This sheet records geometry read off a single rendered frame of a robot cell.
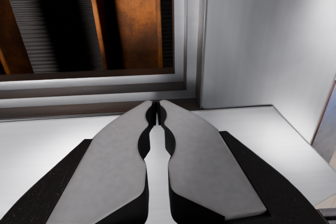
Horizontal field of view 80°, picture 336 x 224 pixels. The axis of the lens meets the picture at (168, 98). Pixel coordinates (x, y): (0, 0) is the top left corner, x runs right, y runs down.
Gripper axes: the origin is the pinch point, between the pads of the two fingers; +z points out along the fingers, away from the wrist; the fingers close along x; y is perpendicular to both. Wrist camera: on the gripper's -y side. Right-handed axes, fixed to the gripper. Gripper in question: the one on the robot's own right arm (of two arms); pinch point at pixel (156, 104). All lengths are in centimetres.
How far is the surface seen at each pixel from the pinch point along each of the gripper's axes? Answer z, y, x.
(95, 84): 4.3, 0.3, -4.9
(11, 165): 0.7, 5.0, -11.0
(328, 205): 87, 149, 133
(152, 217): 0.7, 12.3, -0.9
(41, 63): 32.5, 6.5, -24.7
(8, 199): 0.7, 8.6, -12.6
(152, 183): 0.7, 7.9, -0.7
